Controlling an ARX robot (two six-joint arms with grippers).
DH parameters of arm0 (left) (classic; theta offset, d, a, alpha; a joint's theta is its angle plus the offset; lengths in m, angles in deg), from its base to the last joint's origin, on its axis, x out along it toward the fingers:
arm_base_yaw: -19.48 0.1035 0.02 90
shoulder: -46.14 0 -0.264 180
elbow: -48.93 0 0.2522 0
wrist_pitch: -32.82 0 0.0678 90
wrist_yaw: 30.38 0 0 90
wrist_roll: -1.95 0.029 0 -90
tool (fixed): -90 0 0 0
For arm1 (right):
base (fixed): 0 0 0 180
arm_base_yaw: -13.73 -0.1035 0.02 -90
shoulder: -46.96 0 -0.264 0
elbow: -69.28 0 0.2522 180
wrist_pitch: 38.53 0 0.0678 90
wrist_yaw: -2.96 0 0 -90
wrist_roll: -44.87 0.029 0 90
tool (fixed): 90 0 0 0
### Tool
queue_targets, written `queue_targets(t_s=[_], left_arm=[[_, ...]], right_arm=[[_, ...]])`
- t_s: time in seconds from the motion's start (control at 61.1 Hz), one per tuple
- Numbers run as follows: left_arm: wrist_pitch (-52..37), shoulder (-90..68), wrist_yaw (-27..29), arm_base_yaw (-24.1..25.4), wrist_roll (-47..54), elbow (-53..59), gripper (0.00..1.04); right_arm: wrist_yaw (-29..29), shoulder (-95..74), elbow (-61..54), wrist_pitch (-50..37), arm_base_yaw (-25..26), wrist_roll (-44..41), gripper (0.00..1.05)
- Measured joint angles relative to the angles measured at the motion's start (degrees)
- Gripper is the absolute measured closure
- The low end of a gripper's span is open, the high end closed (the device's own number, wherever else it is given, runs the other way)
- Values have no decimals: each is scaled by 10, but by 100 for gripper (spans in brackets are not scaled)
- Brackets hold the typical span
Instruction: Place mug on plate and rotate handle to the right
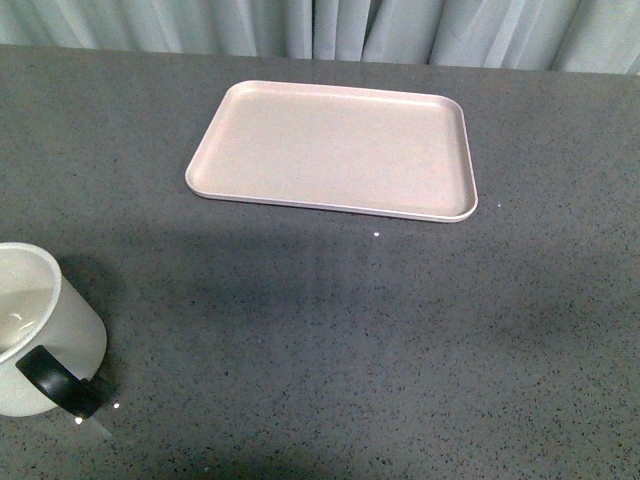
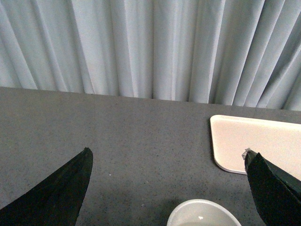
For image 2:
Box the white smiley mug black handle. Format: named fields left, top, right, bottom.
left=167, top=199, right=241, bottom=226

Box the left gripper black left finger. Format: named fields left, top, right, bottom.
left=0, top=148, right=93, bottom=226

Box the light grey curtain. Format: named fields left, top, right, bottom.
left=0, top=0, right=301, bottom=111

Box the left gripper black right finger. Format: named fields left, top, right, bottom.
left=242, top=148, right=301, bottom=226

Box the cream rectangular plate tray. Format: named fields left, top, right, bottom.
left=210, top=115, right=301, bottom=179

